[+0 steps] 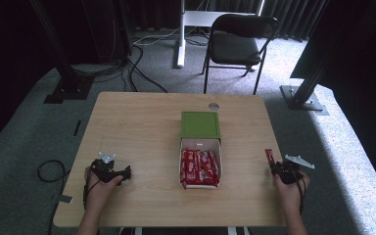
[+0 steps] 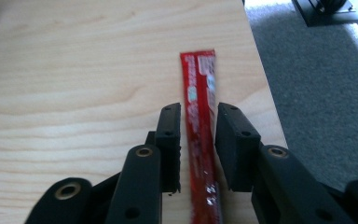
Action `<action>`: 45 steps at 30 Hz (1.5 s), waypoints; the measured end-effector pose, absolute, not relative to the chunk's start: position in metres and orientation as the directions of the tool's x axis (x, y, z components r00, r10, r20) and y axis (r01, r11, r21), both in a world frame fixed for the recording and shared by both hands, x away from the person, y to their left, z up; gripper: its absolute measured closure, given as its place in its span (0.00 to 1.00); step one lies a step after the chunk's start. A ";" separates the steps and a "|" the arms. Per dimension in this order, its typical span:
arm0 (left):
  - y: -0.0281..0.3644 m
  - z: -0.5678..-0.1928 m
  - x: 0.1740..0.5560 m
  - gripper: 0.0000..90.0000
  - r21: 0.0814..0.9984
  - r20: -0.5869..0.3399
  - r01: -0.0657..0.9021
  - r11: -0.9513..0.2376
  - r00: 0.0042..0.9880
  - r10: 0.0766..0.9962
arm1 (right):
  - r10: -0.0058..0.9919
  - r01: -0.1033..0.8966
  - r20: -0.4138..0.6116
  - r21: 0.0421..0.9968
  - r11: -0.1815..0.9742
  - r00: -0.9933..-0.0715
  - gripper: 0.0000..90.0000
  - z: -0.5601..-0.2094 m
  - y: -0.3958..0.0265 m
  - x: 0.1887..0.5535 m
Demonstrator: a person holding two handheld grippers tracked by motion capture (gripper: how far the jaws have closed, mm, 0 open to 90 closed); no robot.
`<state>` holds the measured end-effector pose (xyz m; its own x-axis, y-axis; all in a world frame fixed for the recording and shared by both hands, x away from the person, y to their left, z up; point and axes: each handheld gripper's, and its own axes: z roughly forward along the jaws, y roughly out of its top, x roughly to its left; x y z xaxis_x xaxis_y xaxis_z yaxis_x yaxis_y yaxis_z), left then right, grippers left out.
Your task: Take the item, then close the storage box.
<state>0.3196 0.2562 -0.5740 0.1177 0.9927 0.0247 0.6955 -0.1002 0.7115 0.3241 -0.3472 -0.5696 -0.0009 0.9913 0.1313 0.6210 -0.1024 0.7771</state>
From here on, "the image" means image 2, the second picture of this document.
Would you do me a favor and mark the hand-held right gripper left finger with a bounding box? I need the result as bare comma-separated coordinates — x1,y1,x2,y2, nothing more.
104,102,182,224

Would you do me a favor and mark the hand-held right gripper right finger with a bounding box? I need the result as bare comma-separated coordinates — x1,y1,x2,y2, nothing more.
214,102,355,224

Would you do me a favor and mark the red stick packet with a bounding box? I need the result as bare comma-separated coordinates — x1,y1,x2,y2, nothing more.
179,49,224,224

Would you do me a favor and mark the black stand base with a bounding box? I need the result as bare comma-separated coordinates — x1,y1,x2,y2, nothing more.
292,0,358,28

